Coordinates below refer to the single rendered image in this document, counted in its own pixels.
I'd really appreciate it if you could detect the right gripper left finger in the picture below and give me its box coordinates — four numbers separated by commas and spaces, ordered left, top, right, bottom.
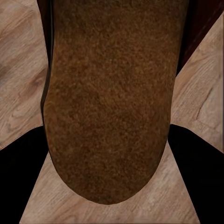
0, 126, 49, 224

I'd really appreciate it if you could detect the sandal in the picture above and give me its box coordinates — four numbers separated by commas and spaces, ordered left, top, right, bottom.
37, 0, 224, 205

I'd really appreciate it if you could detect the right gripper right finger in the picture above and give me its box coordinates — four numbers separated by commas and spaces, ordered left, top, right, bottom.
168, 124, 224, 224

